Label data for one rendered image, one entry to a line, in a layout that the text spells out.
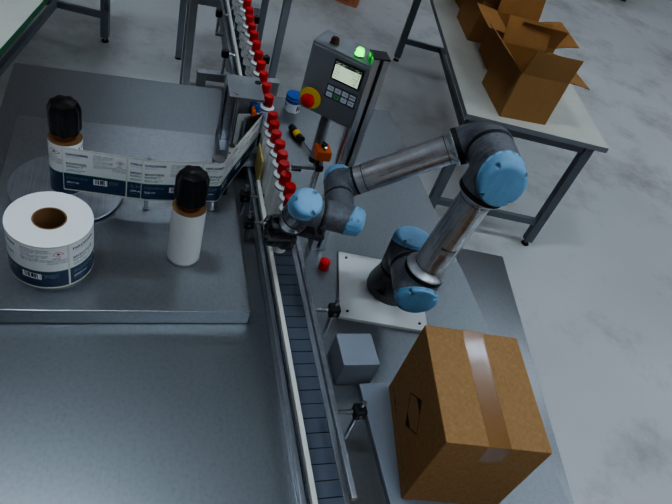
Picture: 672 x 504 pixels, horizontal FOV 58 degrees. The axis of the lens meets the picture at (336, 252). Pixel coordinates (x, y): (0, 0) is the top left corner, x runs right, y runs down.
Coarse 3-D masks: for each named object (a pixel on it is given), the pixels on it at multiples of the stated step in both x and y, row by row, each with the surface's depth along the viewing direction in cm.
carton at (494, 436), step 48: (432, 336) 139; (480, 336) 143; (432, 384) 131; (480, 384) 133; (528, 384) 136; (432, 432) 127; (480, 432) 124; (528, 432) 127; (432, 480) 132; (480, 480) 132
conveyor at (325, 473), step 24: (264, 240) 182; (288, 264) 177; (288, 288) 171; (288, 312) 164; (288, 336) 159; (312, 360) 155; (288, 384) 148; (312, 384) 150; (312, 408) 145; (312, 432) 141; (312, 456) 136; (336, 480) 134
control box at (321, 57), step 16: (320, 48) 151; (336, 48) 151; (352, 48) 153; (368, 48) 156; (320, 64) 153; (352, 64) 150; (368, 64) 149; (304, 80) 158; (320, 80) 156; (320, 96) 159; (320, 112) 161; (336, 112) 160; (352, 112) 158
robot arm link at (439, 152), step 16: (464, 128) 146; (480, 128) 143; (496, 128) 141; (416, 144) 152; (432, 144) 149; (448, 144) 148; (464, 144) 146; (384, 160) 152; (400, 160) 150; (416, 160) 150; (432, 160) 149; (448, 160) 149; (464, 160) 148; (336, 176) 155; (352, 176) 153; (368, 176) 152; (384, 176) 152; (400, 176) 152; (352, 192) 154
